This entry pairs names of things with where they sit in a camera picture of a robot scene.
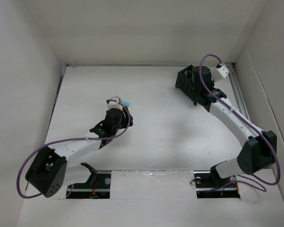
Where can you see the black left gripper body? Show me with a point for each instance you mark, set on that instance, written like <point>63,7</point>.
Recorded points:
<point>123,122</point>

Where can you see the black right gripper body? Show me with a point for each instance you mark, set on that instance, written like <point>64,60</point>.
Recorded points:
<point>212,79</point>

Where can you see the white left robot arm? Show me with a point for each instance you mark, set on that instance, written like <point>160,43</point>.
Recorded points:
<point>54,168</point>

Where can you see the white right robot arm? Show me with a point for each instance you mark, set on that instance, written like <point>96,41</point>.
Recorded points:
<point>258,147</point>

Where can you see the pastel blue highlighter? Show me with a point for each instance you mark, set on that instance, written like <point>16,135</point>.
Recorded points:
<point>125,103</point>

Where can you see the black slotted organizer box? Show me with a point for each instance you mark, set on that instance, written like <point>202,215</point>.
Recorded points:
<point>188,81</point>

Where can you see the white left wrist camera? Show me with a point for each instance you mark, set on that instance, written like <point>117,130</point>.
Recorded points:
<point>114,103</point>

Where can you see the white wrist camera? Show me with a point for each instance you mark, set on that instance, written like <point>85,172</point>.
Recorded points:
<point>220,72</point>
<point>114,103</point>

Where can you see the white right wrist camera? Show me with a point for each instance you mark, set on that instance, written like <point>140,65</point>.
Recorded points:
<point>220,72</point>

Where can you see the aluminium rail right side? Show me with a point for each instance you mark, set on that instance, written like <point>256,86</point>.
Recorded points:
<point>240,102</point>

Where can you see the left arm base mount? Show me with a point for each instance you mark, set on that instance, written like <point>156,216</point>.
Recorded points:
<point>97,185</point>

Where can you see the aluminium rail back edge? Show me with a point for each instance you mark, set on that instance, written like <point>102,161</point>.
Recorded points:
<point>123,65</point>

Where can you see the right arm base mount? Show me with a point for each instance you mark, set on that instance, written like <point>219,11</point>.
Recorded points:
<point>208,187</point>

